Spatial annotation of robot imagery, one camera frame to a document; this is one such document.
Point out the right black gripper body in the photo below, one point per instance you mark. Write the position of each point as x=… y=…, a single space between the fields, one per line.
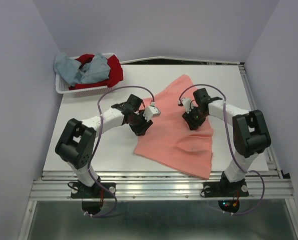
x=194 y=118

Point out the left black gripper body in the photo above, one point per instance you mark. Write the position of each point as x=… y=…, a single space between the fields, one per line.
x=138 y=123

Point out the pink pleated skirt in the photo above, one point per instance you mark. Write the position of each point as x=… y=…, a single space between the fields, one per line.
x=170 y=142

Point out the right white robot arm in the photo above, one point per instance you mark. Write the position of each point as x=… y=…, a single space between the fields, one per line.
x=247 y=136

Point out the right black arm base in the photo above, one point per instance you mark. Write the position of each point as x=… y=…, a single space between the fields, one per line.
x=216 y=189

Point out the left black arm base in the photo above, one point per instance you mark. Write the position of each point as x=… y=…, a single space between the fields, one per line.
x=80 y=191

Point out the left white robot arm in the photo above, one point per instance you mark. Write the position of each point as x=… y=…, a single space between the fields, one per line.
x=80 y=138

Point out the red skirt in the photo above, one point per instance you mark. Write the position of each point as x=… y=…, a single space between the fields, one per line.
x=114 y=77

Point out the light blue denim skirt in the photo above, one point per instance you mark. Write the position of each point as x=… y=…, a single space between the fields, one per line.
x=74 y=72

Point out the white plastic basket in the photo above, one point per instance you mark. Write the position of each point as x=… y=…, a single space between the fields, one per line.
x=62 y=86

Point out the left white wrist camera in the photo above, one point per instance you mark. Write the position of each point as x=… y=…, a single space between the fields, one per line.
x=150 y=112

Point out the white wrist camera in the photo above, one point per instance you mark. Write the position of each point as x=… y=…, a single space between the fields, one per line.
x=150 y=112
x=187 y=103

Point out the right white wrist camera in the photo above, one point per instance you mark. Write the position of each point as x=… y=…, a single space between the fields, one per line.
x=187 y=103

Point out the aluminium mounting rail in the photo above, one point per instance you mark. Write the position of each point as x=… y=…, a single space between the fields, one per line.
x=147 y=186

